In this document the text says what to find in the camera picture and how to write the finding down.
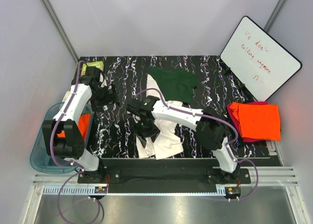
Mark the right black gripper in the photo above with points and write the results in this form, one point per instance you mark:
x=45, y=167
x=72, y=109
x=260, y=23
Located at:
x=136, y=129

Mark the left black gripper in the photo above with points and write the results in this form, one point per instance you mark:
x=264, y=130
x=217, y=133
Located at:
x=110, y=98

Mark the white and green t-shirt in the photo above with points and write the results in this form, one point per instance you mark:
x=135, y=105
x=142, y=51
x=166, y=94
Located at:
x=177, y=87

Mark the magenta t-shirt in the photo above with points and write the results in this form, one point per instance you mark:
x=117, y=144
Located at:
x=231, y=109

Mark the orange t-shirt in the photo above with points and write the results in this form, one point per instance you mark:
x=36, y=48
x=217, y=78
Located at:
x=259, y=120
x=83, y=124

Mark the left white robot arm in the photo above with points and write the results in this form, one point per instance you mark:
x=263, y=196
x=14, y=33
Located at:
x=64, y=140

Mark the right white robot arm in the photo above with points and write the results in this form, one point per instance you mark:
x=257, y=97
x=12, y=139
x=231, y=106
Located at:
x=150, y=119

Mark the orange t-shirt in bin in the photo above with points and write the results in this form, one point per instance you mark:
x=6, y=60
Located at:
x=83, y=124

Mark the green treehouse paperback book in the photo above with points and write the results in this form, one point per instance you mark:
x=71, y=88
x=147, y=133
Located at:
x=97, y=64

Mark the teal plastic bin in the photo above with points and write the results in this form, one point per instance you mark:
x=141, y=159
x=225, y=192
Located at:
x=42, y=162

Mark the white dry-erase board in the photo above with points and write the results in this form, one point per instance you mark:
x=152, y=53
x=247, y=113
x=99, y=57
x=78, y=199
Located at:
x=260, y=63

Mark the aluminium frame rail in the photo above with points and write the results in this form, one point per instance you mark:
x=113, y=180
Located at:
x=250, y=177

